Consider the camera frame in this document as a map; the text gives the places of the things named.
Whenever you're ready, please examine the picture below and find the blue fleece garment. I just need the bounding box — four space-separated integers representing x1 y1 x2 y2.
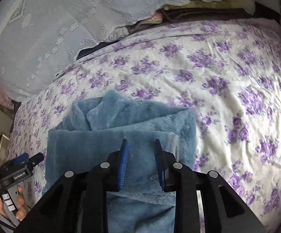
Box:
45 90 196 232

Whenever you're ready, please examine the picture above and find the grey sleeve forearm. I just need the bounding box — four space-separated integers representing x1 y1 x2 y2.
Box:
0 214 15 233

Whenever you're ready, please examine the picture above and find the person's left hand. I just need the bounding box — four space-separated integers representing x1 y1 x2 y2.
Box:
0 185 30 222

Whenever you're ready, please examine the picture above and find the gold framed picture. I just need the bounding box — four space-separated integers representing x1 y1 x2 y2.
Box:
0 132 10 161

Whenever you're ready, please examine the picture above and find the purple floral bed sheet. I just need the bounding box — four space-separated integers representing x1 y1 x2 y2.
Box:
7 18 281 232

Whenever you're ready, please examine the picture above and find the white lace cover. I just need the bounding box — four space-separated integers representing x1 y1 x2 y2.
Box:
0 0 255 102

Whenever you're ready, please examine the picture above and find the dark folded blanket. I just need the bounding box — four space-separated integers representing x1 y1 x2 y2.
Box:
75 2 281 60

